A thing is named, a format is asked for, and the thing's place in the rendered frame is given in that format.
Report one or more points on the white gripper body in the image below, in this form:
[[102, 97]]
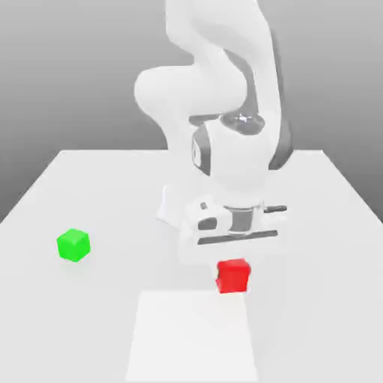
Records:
[[239, 248]]

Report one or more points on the small red cube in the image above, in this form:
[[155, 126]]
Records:
[[233, 276]]

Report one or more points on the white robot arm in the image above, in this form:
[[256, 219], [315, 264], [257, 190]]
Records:
[[227, 89]]

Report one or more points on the small green cube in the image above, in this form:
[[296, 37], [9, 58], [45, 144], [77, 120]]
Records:
[[73, 245]]

